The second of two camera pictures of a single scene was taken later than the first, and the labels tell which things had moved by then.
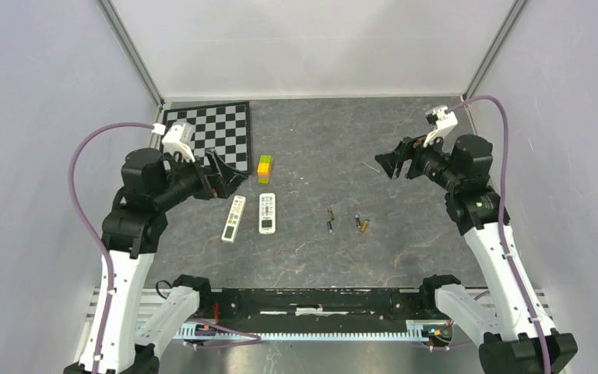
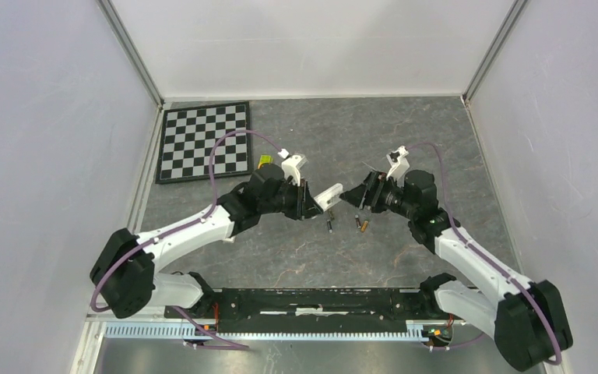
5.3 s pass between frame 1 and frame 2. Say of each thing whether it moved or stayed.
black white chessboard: stayed
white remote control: moved
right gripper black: moved
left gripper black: moved
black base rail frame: stayed
